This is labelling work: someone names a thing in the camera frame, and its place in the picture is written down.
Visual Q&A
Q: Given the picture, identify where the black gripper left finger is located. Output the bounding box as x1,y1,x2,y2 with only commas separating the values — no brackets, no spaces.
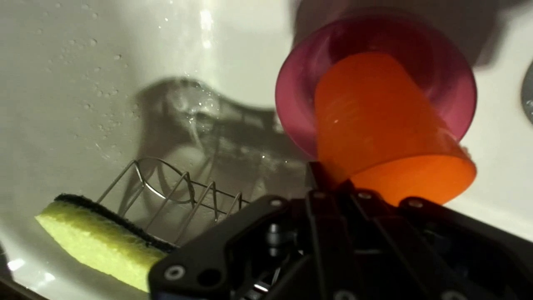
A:
149,161,357,300

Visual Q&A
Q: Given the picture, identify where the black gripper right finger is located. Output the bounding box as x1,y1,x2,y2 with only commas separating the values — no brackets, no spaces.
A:
351,186,533,300

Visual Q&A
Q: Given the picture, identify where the orange plastic cup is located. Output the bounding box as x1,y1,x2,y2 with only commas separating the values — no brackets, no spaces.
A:
316,51,477,204

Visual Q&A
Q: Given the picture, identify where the white kitchen sink basin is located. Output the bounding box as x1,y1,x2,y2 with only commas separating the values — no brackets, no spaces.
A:
0,0,532,300

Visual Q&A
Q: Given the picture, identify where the yellow sponge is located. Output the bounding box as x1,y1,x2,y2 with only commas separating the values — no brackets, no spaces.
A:
36,194,176,291

